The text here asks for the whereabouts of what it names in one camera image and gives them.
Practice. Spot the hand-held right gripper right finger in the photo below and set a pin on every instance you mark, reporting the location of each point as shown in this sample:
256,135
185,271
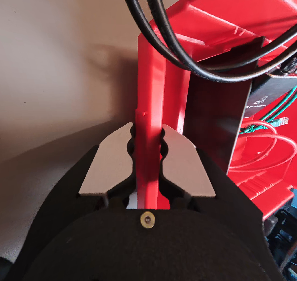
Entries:
185,169

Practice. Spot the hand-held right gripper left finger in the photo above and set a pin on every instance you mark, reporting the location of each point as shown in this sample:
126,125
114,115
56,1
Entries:
109,167

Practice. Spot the red plastic bin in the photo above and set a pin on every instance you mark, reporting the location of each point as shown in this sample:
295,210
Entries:
150,77

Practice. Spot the black ethernet splitter box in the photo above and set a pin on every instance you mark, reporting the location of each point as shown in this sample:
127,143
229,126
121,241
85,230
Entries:
266,90

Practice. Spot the black bin divider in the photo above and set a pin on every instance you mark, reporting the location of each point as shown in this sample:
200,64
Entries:
208,123

